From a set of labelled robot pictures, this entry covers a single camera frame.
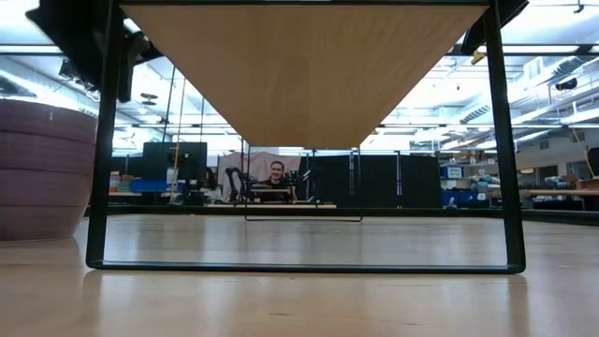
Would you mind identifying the purple ridged mug brown rim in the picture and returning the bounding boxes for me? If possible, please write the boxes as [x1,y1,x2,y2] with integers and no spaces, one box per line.
[0,98,98,243]

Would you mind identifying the person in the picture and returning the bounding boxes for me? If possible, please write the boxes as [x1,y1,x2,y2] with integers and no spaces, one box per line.
[256,160,297,203]

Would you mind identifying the black partition screen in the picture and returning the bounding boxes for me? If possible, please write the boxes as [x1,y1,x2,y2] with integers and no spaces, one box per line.
[299,153,444,210]

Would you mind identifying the wooden riser shelf black legs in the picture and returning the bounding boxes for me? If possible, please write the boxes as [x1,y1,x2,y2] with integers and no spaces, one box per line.
[85,0,528,275]

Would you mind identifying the black monitor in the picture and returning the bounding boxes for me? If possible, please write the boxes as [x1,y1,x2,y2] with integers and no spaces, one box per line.
[142,141,209,183]

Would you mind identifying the wooden background table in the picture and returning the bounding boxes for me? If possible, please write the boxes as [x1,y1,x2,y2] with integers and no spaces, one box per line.
[523,188,599,198]

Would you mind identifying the black metal table frame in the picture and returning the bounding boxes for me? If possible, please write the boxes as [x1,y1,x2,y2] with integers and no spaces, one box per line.
[107,205,599,227]

